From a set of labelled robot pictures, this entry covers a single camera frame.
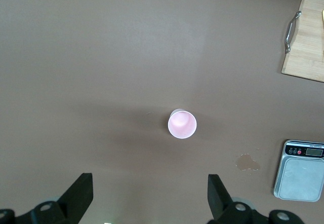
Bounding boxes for pink plastic cup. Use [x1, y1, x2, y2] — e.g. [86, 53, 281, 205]
[167, 108, 198, 139]

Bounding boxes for silver digital kitchen scale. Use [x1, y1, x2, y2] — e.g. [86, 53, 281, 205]
[273, 139, 324, 203]

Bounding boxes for brown liquid spill stain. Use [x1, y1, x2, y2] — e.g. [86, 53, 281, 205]
[235, 153, 261, 171]

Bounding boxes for wooden cutting board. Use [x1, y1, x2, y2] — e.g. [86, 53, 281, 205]
[281, 0, 324, 83]

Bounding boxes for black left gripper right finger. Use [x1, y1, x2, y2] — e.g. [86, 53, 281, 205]
[207, 174, 306, 224]

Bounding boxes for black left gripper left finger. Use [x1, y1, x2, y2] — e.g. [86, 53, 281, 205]
[0, 172, 94, 224]

